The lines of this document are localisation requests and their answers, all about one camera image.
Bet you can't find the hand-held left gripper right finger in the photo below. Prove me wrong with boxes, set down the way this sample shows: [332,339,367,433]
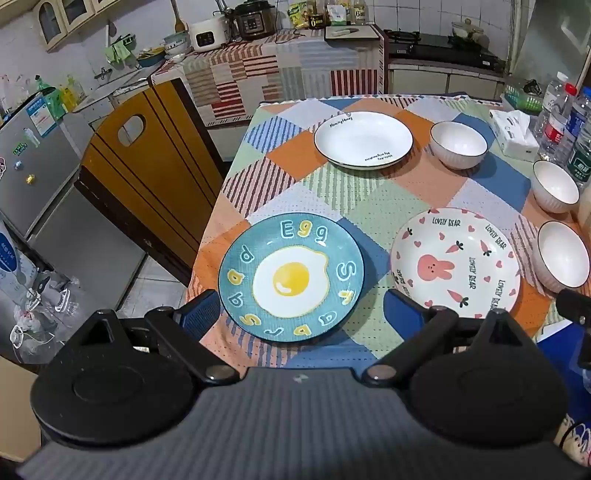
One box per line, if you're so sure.
[361,289,525,387]

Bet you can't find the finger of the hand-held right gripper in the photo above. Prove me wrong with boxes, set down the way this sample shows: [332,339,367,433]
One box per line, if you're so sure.
[556,288,591,325]

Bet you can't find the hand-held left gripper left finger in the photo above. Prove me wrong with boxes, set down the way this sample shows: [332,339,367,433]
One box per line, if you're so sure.
[81,290,242,386]

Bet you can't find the white black-rimmed bowl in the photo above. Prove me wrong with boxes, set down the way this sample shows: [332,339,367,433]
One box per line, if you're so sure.
[430,120,489,171]
[532,160,581,214]
[535,220,591,295]

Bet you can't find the stack of bowls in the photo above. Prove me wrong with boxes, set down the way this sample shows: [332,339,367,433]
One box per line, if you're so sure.
[163,31,193,57]

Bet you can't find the blue cloth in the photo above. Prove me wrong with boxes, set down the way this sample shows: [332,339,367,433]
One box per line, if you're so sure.
[526,321,591,418]

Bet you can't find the white pink bunny plate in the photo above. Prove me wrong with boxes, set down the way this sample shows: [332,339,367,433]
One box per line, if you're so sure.
[390,208,523,320]

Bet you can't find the blue fried egg plate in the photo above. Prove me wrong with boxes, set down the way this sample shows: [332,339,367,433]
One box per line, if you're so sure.
[218,212,366,343]

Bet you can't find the clear bag of rice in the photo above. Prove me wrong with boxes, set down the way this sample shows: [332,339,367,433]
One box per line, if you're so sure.
[571,182,591,228]

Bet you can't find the cream printed cloth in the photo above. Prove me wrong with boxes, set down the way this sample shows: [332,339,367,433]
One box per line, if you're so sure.
[551,412,591,468]

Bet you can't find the green label water bottle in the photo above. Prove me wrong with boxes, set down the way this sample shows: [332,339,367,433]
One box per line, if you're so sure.
[566,124,591,188]

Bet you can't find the brown wooden chair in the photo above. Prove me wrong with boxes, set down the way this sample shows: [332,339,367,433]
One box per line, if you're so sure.
[73,77,228,283]

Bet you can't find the clear plastic bags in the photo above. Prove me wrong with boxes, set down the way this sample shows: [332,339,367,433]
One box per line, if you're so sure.
[9,271,89,366]

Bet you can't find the silver refrigerator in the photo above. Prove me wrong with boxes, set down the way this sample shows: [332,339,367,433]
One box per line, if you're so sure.
[0,94,149,320]

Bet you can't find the red label water bottle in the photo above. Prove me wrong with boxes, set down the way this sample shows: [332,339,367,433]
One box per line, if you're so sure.
[537,82,579,164]

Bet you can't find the white black-rimmed plate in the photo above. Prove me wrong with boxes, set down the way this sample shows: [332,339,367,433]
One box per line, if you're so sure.
[313,111,414,171]

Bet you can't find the white tissue pack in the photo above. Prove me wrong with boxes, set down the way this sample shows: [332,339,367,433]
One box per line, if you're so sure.
[488,109,540,162]

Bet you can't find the blue label water bottle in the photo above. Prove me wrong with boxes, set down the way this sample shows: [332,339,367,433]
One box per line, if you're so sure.
[565,87,591,154]

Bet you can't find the blue white plastic bag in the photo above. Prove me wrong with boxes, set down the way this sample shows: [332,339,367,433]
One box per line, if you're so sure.
[0,219,34,315]

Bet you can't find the beige cardboard box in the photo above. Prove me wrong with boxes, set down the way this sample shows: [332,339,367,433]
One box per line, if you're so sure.
[0,354,43,445]

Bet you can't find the green plastic basket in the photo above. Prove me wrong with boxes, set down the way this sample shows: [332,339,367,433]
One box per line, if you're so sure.
[503,84,546,114]

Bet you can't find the clear white-capped water bottle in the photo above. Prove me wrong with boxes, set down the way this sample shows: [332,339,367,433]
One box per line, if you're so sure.
[543,71,570,112]

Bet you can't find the white base cabinet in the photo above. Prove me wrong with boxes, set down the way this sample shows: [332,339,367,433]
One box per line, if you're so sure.
[387,64,507,100]

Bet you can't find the striped patchwork counter cloth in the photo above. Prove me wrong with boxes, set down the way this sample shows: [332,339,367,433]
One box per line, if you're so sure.
[151,30,387,128]

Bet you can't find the yellow dish soap bottle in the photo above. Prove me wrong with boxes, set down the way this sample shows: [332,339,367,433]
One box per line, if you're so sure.
[62,74,89,112]

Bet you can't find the blue fridge sticker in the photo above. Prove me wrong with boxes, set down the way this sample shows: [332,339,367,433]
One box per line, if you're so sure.
[25,94,59,138]

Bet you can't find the blue dish tray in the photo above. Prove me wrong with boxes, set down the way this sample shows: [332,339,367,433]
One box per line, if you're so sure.
[136,45,168,68]

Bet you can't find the green plastic bottle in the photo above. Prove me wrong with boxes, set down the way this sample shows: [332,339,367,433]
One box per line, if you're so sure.
[34,76,68,119]

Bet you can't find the black gas stove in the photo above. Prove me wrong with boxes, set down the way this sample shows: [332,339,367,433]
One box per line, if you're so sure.
[385,30,505,71]

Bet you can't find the green hanging cloth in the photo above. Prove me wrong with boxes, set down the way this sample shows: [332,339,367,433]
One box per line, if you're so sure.
[103,39,136,64]

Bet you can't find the white rice cooker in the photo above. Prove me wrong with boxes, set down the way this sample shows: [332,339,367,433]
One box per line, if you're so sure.
[190,17,231,53]

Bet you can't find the white cutting board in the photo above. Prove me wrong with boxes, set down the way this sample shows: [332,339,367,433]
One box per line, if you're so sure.
[324,25,376,42]

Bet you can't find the white cooking pot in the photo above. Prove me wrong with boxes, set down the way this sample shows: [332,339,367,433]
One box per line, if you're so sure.
[451,18,486,45]

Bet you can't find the wooden spatula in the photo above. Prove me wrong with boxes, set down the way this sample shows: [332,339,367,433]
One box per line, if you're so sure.
[170,0,188,34]

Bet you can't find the black pressure cooker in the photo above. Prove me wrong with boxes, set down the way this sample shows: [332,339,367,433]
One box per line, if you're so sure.
[229,2,278,44]

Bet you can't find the yellow food packet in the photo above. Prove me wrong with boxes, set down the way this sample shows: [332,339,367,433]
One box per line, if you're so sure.
[288,3,311,30]

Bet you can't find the cream wall cabinet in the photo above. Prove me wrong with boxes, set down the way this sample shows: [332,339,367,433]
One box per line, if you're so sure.
[34,0,124,52]

